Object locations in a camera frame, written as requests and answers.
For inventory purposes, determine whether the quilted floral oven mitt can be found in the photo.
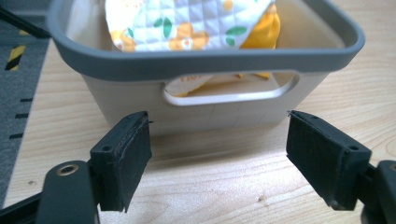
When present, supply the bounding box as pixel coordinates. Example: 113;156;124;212
104;0;281;53

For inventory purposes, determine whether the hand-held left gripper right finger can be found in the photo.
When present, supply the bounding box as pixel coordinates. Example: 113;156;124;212
285;109;373;212

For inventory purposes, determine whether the black stand leg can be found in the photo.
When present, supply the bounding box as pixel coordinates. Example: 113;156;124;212
0;6;50;40

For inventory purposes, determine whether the beige basket with grey rim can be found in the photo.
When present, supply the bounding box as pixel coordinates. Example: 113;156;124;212
47;0;366;137

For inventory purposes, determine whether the yellow black hazard tape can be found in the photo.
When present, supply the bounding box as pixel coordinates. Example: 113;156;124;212
4;45;27;72

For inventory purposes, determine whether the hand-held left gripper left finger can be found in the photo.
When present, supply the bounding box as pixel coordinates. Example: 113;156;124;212
89;110;153;214

